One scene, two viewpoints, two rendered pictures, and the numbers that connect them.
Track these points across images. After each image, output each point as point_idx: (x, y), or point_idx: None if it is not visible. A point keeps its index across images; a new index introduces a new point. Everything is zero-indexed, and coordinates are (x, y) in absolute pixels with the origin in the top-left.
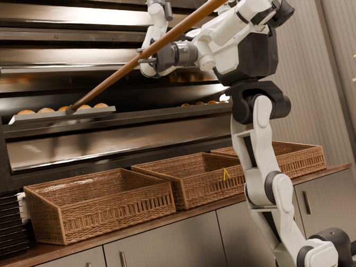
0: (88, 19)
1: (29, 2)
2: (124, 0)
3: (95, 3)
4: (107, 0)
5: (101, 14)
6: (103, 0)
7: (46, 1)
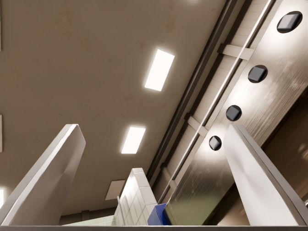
0: (295, 189)
1: (220, 218)
2: (307, 73)
3: (276, 133)
4: (283, 112)
5: (304, 145)
6: (276, 121)
7: (230, 197)
